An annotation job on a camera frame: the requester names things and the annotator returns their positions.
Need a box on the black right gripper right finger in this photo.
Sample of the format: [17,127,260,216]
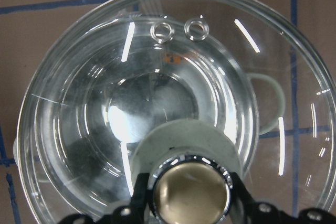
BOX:
[228,172,254,219]

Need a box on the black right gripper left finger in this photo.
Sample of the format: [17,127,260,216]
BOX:
[130,173,150,220]

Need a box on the glass pot lid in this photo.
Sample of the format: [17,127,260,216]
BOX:
[16,0,335,223]

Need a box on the pale green cooking pot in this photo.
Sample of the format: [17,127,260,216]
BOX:
[12,73,286,222]

